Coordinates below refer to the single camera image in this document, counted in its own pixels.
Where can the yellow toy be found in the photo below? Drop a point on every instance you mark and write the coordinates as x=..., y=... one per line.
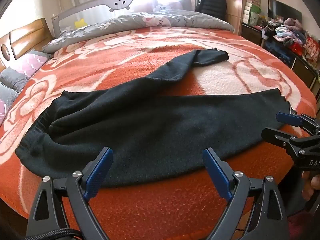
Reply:
x=80, y=23

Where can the dark television cabinet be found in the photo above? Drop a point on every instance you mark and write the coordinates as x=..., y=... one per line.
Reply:
x=282, y=51

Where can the grey ribbed cushion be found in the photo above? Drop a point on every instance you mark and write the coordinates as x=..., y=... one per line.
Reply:
x=12, y=78

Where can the white printed cushion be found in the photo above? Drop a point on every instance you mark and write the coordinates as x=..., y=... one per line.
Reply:
x=165, y=7

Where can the black television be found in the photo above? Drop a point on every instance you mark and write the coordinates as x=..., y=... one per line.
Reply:
x=285, y=10

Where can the grey bed guard rail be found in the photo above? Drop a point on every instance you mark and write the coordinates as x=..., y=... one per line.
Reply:
x=105, y=3

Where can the black padded jacket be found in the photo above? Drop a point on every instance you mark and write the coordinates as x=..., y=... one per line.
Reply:
x=212, y=2

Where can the pile of clothes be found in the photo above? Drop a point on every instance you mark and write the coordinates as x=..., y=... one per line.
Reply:
x=292, y=33

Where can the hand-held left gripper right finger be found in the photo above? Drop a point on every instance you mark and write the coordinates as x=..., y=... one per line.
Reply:
x=216, y=172

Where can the black pants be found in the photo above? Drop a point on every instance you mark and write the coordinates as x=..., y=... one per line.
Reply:
x=150, y=120

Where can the wooden wardrobe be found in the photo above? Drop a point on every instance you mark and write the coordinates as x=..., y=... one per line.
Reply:
x=235, y=0

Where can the orange floral blanket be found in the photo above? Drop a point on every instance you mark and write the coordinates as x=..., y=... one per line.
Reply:
x=120, y=62

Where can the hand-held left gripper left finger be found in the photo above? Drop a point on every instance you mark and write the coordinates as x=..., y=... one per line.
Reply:
x=98, y=175

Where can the person's right hand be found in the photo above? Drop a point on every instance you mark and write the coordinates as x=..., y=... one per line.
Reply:
x=310, y=183

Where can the grey floral quilt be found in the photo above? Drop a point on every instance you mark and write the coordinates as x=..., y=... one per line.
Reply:
x=140, y=21

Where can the wooden headboard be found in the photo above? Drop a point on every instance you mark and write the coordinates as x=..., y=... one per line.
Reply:
x=25, y=37

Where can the stack of boxes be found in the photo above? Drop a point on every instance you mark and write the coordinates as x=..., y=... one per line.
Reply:
x=251, y=11

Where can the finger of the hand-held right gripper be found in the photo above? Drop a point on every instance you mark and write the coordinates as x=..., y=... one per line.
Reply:
x=275, y=135
x=288, y=119

